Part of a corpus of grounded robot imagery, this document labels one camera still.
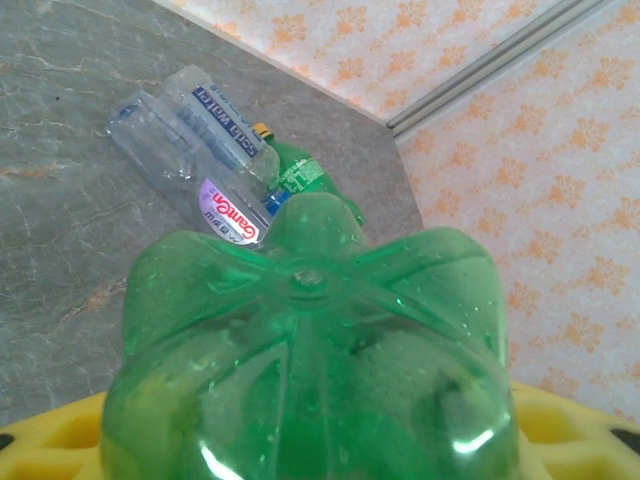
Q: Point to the large green bottle white label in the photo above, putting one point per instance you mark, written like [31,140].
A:
[310,350]

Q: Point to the aluminium frame post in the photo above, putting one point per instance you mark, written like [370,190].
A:
[500,55]

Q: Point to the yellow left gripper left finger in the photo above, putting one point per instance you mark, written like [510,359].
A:
[50,445]

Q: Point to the clear soda water bottle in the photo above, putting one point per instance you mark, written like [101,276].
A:
[220,120]

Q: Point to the small green bottle yellow cap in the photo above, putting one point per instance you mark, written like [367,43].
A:
[300,175]

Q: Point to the clear bottle purple label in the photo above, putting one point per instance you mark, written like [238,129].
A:
[165,160]

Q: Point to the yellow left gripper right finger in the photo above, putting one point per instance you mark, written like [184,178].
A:
[580,445]

